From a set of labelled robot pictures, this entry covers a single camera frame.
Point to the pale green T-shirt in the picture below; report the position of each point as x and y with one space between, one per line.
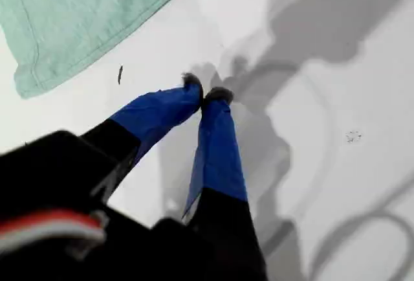
81 18

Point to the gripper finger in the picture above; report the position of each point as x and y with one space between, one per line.
155 109
220 164

